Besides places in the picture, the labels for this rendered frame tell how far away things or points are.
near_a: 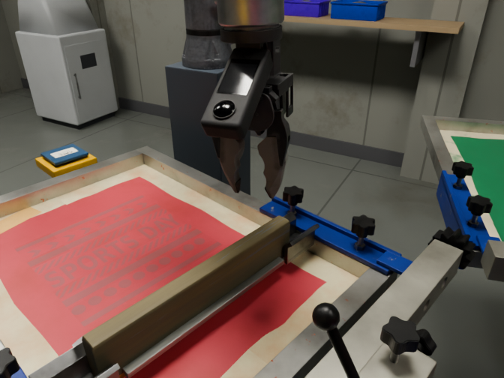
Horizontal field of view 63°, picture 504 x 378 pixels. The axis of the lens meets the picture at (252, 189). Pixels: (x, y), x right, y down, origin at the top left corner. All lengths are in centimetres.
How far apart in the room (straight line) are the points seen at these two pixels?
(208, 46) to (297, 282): 70
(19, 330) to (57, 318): 6
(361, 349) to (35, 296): 55
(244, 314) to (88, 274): 31
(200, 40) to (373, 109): 239
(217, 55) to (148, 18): 319
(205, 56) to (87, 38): 322
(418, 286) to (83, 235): 66
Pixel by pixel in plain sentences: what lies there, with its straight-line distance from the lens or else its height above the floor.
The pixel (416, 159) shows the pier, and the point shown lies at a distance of 330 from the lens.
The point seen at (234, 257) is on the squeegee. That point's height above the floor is 106.
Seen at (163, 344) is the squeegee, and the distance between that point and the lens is 63.
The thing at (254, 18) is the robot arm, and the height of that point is 141.
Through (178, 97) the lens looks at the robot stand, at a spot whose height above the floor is 111.
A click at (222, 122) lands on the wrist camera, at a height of 132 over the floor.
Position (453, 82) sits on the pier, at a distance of 311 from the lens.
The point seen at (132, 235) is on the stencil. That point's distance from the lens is 91.
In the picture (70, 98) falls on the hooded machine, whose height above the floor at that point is 32.
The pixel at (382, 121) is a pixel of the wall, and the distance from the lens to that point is 343.
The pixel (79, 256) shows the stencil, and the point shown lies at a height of 95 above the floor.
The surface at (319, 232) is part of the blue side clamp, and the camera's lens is 82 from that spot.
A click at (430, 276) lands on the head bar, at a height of 104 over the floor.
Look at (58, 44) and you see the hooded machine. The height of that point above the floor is 81.
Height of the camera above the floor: 147
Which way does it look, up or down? 29 degrees down
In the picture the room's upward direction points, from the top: straight up
